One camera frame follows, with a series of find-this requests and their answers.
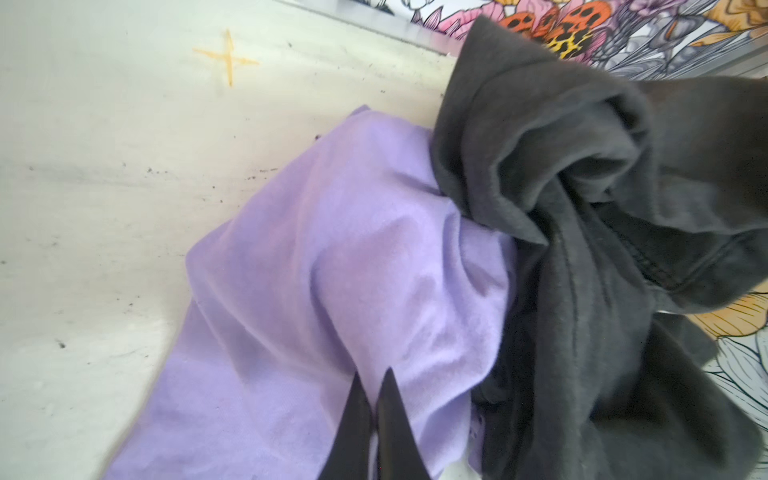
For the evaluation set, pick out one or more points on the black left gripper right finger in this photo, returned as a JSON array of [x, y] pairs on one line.
[[398, 456]]

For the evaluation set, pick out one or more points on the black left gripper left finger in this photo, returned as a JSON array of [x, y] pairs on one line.
[[349, 457]]

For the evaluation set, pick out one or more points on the dark grey cloth garment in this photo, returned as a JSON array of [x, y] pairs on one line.
[[633, 206]]

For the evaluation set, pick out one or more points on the lilac purple cloth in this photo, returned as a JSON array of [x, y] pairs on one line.
[[348, 264]]

